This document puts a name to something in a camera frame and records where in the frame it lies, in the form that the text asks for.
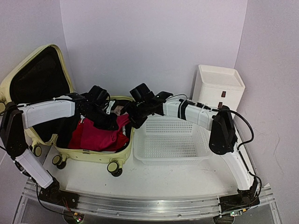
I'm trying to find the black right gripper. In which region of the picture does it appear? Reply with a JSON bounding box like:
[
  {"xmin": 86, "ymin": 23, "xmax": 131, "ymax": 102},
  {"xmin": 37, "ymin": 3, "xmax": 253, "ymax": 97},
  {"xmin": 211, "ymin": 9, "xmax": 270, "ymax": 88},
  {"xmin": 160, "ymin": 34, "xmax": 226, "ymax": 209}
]
[{"xmin": 120, "ymin": 101, "xmax": 148, "ymax": 129}]

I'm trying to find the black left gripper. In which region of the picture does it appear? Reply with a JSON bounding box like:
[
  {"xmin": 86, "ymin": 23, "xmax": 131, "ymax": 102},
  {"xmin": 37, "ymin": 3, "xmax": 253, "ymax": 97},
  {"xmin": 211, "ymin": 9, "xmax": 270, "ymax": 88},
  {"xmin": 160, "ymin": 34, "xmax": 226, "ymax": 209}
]
[{"xmin": 83, "ymin": 105, "xmax": 119, "ymax": 131}]

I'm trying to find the white plastic mesh basket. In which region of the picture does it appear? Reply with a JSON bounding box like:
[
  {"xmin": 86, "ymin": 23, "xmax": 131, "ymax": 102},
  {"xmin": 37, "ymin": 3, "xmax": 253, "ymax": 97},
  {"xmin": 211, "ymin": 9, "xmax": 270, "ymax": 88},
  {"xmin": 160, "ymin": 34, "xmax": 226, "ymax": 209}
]
[{"xmin": 133, "ymin": 115, "xmax": 212, "ymax": 165}]

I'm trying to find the red t-shirt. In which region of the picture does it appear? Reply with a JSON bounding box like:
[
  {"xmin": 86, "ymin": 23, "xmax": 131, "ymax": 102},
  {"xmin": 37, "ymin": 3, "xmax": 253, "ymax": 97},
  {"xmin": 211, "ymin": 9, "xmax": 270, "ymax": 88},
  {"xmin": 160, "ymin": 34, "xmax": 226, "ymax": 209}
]
[{"xmin": 67, "ymin": 118, "xmax": 129, "ymax": 152}]

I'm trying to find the pale green hard-shell suitcase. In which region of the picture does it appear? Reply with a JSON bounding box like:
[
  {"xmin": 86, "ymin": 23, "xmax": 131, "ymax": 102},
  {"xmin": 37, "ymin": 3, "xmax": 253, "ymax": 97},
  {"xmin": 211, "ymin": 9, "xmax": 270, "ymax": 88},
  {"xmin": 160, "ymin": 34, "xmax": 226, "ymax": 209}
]
[{"xmin": 0, "ymin": 44, "xmax": 134, "ymax": 185}]

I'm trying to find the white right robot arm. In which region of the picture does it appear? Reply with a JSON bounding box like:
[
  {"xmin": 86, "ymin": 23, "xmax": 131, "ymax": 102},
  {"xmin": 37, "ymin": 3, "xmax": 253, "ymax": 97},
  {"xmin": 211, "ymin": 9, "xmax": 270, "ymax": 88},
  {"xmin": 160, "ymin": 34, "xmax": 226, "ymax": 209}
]
[{"xmin": 121, "ymin": 83, "xmax": 262, "ymax": 211}]

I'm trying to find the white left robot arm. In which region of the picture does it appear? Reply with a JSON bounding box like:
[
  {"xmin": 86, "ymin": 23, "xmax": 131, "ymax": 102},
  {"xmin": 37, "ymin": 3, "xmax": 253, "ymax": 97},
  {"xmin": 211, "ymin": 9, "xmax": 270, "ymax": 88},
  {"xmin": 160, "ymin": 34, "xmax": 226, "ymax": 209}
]
[{"xmin": 0, "ymin": 86, "xmax": 119, "ymax": 204}]

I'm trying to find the white three-drawer storage cabinet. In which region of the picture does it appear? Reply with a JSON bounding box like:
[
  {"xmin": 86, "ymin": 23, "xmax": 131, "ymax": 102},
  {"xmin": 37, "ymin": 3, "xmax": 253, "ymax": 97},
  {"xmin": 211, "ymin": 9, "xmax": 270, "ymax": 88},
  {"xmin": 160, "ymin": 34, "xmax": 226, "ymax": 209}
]
[{"xmin": 192, "ymin": 65, "xmax": 245, "ymax": 111}]

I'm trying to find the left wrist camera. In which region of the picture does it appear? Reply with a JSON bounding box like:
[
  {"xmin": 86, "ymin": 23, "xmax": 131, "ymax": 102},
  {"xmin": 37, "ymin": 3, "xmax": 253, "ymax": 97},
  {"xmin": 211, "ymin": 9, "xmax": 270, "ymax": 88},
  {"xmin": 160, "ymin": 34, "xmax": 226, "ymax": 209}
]
[{"xmin": 106, "ymin": 99, "xmax": 117, "ymax": 115}]

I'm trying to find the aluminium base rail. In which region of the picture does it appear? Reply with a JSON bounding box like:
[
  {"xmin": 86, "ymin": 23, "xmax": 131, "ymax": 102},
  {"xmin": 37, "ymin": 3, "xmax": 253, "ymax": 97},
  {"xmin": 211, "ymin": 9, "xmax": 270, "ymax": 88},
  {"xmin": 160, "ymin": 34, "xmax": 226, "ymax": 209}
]
[{"xmin": 12, "ymin": 179, "xmax": 282, "ymax": 224}]

